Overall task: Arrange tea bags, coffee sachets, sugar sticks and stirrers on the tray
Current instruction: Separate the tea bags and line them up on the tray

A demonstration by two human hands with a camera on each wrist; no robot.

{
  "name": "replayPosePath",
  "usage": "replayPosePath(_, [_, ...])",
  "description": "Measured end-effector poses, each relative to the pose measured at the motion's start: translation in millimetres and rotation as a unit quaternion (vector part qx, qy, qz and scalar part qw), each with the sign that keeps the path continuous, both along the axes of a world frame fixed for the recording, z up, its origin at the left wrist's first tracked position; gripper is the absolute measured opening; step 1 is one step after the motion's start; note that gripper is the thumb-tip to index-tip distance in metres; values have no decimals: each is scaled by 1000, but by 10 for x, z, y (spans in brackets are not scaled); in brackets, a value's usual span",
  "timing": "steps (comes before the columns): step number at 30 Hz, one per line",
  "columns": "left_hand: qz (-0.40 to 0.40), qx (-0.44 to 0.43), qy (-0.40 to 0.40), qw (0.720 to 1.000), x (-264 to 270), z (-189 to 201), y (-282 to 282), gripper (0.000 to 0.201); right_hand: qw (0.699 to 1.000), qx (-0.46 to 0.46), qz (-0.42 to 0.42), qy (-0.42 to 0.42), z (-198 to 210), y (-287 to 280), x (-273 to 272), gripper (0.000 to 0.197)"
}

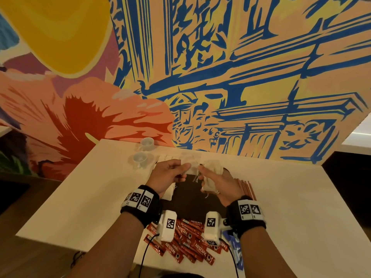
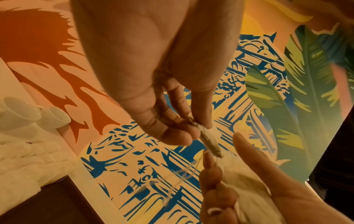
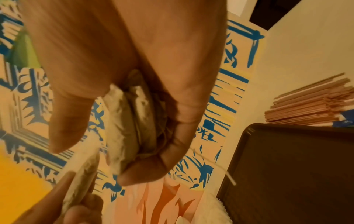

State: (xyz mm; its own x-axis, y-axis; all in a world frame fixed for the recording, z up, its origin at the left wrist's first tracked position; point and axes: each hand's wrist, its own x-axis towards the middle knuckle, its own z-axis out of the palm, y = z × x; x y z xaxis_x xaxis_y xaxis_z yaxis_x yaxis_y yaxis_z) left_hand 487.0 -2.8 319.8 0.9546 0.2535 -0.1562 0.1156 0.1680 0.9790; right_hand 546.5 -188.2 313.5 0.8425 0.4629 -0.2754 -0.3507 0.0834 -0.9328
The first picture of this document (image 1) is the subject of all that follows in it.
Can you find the person's left forearm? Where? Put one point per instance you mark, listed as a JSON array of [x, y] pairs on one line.
[[107, 249]]

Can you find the dark brown tray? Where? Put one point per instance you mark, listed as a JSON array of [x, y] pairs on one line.
[[191, 202]]

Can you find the person's right hand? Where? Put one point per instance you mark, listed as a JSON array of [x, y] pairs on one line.
[[223, 185]]

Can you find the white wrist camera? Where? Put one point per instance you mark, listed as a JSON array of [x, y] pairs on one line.
[[168, 224], [211, 225]]

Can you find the bunch of tea bags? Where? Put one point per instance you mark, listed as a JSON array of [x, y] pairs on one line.
[[210, 173]]

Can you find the person's right forearm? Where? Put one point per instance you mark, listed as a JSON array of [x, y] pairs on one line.
[[264, 254]]

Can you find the pile of red Nescafe sachets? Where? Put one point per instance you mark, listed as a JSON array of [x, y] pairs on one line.
[[185, 240]]

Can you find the pile of blue sachets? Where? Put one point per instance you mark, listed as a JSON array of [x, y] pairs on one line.
[[235, 249]]

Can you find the row of tea bags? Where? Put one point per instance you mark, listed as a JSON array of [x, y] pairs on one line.
[[174, 159]]

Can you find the person's left hand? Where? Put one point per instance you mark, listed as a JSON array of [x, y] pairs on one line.
[[165, 175]]

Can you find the small white cup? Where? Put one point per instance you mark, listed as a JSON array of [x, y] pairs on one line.
[[147, 143], [141, 159]]

